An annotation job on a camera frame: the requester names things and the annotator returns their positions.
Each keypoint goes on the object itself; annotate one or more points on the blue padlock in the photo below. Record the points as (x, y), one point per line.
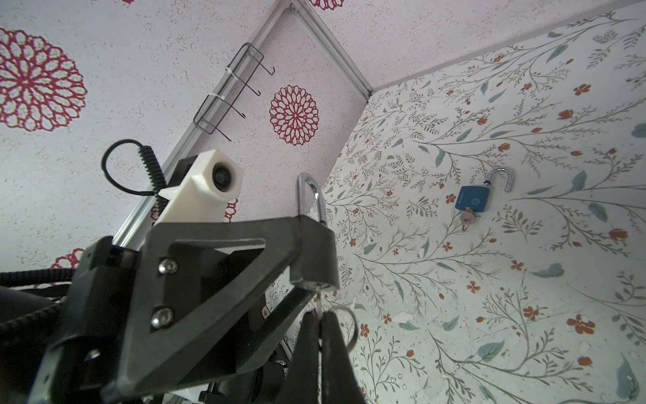
(474, 198)

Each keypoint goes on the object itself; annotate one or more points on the black wire wall rack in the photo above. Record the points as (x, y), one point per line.
(221, 102)

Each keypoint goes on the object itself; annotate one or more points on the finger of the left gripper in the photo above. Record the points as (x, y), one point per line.
(212, 301)

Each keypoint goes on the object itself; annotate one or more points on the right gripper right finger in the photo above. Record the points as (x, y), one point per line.
(338, 382)

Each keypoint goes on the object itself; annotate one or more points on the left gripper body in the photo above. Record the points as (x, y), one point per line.
(83, 355)

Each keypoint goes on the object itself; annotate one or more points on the black padlock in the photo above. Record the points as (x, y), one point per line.
(316, 266)

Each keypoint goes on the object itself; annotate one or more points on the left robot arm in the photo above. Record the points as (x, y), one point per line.
(31, 304)

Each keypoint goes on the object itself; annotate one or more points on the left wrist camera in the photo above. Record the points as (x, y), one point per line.
(211, 183)

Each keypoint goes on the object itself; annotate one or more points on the silver key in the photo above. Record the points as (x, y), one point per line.
(467, 219)
(346, 321)

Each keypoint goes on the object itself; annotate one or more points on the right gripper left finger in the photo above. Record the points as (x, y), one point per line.
(301, 383)

